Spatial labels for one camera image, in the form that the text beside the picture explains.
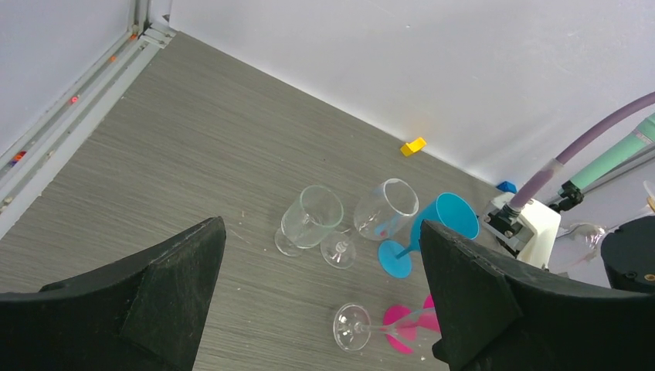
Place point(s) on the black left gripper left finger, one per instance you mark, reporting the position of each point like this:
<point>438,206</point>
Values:
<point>146,311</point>

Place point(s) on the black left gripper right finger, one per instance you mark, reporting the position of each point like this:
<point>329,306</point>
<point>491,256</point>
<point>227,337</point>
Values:
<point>497,313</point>

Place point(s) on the clear patterned wine glass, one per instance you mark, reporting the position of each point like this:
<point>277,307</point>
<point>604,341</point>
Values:
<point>315,213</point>

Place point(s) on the pink plastic wine glass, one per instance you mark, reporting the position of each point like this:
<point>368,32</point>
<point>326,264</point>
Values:
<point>412,331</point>

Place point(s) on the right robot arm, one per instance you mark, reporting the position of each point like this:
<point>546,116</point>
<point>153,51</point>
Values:
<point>628,256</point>

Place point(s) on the small blue block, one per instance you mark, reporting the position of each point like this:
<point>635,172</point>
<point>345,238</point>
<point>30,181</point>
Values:
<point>507,186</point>

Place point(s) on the yellow small block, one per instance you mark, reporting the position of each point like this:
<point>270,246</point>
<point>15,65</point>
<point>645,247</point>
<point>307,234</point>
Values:
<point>413,147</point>

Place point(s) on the mint green tube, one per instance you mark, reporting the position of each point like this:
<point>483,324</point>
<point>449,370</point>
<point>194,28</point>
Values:
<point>638,139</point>

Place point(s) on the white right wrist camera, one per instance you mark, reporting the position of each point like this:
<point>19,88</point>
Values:
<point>529,234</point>

